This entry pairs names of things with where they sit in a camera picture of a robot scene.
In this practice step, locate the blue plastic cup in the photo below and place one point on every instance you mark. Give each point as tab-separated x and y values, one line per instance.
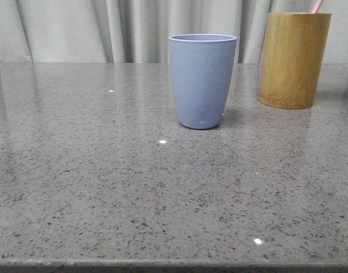
201	67

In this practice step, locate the bamboo cylindrical holder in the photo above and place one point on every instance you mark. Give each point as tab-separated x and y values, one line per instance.
292	58

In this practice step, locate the grey pleated curtain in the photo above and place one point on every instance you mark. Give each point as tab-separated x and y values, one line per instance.
129	31

